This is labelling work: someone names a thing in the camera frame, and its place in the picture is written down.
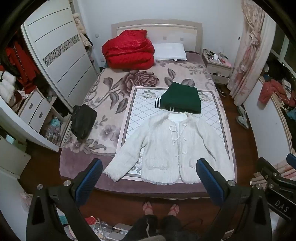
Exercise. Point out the white fluffy garment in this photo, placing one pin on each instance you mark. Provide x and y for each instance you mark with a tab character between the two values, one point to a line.
7	87

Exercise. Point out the beige wooden bed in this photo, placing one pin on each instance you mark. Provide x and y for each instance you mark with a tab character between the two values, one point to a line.
161	29

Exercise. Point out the floor clutter pile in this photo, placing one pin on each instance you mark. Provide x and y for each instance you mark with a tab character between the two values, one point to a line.
101	228

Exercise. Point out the person's left foot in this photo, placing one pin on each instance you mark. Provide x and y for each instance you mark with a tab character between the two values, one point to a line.
148	207

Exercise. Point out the pink floral curtain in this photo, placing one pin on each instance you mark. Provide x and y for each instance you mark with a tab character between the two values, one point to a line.
251	46

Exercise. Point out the white nightstand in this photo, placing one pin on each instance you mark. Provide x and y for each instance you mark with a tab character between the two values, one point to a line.
218	69

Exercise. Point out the red quilt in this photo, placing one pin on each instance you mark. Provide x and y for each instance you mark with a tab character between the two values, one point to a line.
127	49

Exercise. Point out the red hanging clothes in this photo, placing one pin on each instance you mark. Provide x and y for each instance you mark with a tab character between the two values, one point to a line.
22	64

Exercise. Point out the white pillow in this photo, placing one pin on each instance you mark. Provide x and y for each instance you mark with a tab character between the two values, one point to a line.
170	52

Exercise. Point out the beige stuffed toy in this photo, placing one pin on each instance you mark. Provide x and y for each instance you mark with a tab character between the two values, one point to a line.
79	23

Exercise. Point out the red padded jacket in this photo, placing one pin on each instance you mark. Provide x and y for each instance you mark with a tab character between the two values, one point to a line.
271	91

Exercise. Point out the stack of pink fabrics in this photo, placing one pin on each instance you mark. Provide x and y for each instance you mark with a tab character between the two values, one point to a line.
283	170

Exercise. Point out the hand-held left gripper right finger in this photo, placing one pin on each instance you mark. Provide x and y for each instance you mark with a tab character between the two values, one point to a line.
209	180

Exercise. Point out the white drawer unit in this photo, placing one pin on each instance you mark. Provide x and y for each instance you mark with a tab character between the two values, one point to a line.
34	110

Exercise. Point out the black shoes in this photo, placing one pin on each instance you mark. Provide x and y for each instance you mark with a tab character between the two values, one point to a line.
222	92

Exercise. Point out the person's foot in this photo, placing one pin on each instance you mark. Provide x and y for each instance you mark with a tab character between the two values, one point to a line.
148	207
174	208

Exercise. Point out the black bag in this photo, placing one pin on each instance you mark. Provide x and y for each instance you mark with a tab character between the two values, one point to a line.
83	121

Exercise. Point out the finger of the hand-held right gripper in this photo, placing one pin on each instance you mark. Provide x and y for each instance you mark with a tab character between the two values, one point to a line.
266	165
291	159

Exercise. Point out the person's dark pants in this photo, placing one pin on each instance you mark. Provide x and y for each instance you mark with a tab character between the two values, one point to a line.
148	228

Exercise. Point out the green folded sweater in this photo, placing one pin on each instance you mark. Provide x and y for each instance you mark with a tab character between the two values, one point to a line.
180	97

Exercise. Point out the white quilted mat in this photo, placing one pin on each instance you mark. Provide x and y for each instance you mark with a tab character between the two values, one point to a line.
143	109

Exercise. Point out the floral bed blanket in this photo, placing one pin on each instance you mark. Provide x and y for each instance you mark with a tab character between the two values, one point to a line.
138	78

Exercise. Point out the person's right foot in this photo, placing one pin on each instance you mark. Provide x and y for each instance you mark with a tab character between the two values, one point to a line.
174	208

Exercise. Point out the white fuzzy jacket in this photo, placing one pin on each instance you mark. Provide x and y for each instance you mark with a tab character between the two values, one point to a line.
161	150

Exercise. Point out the white low cabinet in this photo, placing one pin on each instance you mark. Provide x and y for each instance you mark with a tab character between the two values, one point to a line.
12	155

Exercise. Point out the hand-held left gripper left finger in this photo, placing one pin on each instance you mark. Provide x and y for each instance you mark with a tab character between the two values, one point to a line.
89	179

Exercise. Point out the white wardrobe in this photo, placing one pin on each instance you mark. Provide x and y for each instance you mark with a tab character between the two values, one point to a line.
57	46

